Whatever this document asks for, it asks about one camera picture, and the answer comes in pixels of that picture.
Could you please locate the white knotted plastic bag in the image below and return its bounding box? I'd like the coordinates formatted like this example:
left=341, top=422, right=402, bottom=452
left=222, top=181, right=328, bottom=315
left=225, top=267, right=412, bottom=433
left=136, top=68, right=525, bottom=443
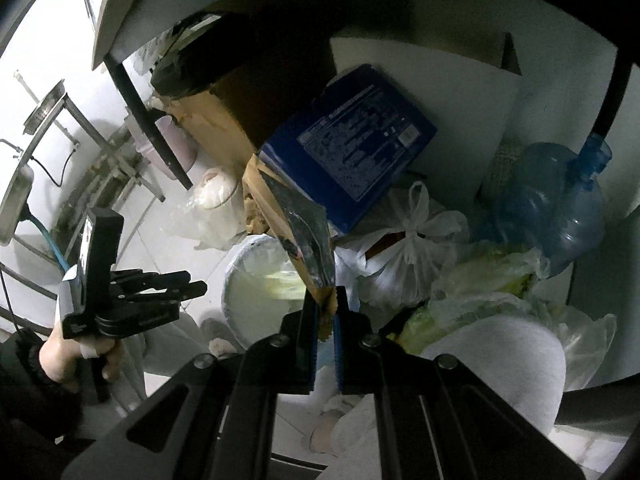
left=336, top=181, right=471, bottom=306

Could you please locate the person's left forearm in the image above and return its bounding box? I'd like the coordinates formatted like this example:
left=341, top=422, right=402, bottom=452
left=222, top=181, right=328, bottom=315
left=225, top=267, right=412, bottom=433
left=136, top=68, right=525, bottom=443
left=0, top=330, right=83, bottom=461

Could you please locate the brown gold snack wrapper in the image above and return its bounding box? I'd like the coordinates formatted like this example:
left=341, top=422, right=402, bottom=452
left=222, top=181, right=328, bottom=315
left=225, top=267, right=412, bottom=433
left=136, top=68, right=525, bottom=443
left=256, top=169, right=338, bottom=343

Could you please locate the napa cabbage in plastic bag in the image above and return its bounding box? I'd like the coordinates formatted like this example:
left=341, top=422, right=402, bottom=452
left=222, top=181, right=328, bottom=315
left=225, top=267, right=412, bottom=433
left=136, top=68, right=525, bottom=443
left=400, top=242, right=551, bottom=356

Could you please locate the brown cardboard piece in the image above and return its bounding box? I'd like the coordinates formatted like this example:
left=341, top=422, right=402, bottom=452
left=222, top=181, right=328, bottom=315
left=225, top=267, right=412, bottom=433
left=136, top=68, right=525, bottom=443
left=241, top=154, right=301, bottom=241

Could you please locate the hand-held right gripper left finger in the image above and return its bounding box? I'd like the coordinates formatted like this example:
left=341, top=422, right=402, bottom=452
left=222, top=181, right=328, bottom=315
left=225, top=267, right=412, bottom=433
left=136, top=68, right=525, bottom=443
left=60, top=287, right=321, bottom=480

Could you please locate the blue printed box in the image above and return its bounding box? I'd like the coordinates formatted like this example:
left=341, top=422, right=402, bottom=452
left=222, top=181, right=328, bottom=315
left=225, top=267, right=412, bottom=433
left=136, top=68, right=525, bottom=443
left=259, top=63, right=438, bottom=235

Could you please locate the blue water jug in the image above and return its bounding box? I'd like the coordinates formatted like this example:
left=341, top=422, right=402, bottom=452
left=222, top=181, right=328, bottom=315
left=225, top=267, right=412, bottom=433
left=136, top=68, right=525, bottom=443
left=480, top=132, right=613, bottom=278

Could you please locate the translucent plastic bag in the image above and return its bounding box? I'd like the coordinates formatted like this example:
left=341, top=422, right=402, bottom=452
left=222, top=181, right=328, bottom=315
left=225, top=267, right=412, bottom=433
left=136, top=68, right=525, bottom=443
left=540, top=300, right=618, bottom=391

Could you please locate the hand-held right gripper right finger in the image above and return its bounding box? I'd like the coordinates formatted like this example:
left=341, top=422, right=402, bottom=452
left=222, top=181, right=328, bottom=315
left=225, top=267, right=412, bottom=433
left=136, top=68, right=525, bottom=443
left=332, top=286, right=573, bottom=480

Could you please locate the bin with blue bag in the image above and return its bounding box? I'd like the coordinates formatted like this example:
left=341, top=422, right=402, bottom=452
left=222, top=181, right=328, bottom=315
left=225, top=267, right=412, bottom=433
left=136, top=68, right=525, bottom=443
left=222, top=234, right=341, bottom=356

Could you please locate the brown cardboard box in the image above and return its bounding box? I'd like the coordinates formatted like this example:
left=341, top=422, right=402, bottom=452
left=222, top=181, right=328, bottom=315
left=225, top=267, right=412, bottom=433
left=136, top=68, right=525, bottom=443
left=150, top=15, right=341, bottom=161

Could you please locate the pink plastic bucket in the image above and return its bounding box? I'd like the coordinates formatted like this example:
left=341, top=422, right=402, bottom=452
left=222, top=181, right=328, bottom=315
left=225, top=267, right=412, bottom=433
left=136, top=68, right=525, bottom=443
left=125, top=115, right=197, bottom=181

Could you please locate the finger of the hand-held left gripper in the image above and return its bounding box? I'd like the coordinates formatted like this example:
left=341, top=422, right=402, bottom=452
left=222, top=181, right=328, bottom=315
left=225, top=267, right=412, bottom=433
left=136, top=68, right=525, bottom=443
left=117, top=280, right=209, bottom=307
left=111, top=268, right=194, bottom=293

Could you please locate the teal hose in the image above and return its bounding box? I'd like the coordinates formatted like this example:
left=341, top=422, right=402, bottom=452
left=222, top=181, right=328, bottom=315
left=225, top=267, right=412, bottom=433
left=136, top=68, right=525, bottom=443
left=27, top=212, right=71, bottom=273

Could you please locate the person's left hand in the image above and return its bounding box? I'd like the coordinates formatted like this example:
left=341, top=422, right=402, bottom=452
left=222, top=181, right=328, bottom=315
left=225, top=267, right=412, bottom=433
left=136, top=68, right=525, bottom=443
left=39, top=327, right=128, bottom=387

